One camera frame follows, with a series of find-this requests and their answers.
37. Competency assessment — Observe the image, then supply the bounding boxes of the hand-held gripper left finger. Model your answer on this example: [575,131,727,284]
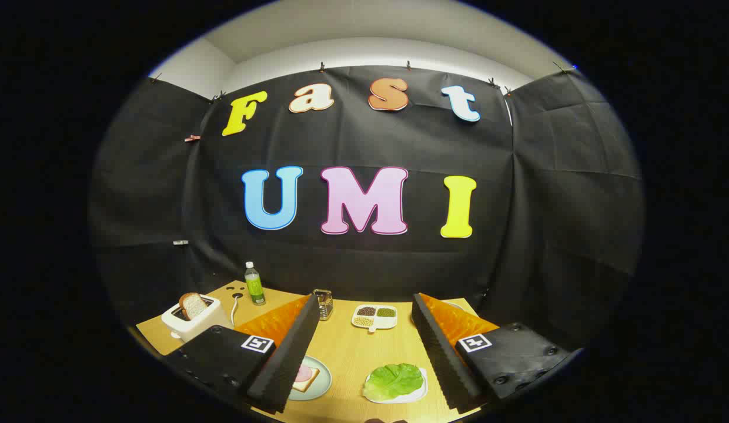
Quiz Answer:
[165,294,322,415]

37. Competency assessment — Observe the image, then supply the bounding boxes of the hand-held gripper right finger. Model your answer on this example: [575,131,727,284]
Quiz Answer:
[412,293,580,415]

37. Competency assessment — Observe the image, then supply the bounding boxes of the green lettuce leaf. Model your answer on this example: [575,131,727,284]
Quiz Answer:
[363,363,424,402]

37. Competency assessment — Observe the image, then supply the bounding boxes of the toasted bread slice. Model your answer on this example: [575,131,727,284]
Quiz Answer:
[179,292,208,321]

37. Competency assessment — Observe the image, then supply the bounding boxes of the bread slice under ham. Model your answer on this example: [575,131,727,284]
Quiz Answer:
[291,363,320,393]

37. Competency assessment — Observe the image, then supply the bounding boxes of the pale green round plate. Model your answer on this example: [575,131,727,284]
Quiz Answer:
[288,355,332,402]

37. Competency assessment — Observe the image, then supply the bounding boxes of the white square plate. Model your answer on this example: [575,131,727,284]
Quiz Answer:
[363,367,429,405]

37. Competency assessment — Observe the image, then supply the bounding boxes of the white divided dish with beans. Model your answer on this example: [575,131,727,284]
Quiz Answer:
[351,304,398,334]

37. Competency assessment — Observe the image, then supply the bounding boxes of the green label drink bottle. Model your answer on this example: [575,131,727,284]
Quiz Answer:
[245,261,266,306]

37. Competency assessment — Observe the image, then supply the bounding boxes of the white toaster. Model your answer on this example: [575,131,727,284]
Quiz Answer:
[161,294,230,343]

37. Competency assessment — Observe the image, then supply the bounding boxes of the black backdrop cloth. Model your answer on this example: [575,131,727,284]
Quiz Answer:
[88,65,644,353]

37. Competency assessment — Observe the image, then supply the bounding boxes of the metal wire utensil holder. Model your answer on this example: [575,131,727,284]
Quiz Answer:
[313,288,335,321]

